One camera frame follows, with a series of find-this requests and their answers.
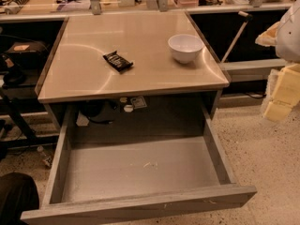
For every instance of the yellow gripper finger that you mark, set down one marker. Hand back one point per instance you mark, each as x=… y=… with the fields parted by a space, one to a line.
x=268 y=37
x=282 y=93

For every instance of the black rxbar chocolate wrapper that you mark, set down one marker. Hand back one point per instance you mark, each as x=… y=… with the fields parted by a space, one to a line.
x=117 y=62

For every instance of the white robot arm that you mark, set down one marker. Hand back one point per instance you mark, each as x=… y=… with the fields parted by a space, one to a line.
x=288 y=35

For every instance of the grey wooden open drawer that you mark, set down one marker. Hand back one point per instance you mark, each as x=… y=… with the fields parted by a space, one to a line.
x=160 y=162

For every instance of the white stick with black tip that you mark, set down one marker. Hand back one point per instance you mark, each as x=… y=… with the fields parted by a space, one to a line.
x=247 y=17

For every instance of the white ceramic bowl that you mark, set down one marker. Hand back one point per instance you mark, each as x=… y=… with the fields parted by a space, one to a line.
x=185 y=48

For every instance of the black box with label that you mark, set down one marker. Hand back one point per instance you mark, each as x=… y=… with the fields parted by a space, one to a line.
x=28 y=54

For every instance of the black stand left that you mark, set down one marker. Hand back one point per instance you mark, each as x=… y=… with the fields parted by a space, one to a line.
x=31 y=138

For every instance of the black round object bottom left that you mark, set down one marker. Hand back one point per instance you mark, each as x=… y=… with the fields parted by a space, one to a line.
x=18 y=193

